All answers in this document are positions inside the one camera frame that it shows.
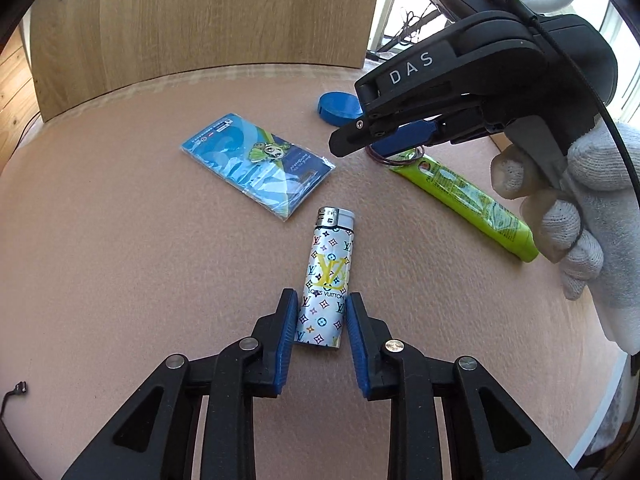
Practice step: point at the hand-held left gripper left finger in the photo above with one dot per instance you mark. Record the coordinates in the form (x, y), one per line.
(285, 340)

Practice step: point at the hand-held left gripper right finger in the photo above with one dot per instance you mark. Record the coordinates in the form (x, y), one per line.
(357, 345)

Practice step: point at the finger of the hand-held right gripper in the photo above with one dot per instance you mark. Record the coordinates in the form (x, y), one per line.
(405, 137)
(360, 132)

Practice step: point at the blue round lid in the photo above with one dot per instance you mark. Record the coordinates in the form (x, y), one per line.
(337, 107)

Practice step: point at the patterned silver lighter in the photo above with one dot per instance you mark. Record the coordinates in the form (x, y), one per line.
(325, 280)

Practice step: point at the green tube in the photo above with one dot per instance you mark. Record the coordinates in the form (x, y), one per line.
(475, 205)

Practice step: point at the blue plastic packet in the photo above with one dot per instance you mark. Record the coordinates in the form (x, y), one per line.
(250, 160)

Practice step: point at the person's right hand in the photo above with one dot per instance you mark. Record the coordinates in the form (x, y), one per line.
(600, 185)

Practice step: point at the large light wooden board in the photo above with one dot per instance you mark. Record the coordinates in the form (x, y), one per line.
(200, 25)

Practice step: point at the pine slat headboard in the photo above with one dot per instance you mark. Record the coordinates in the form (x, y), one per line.
(15, 90)

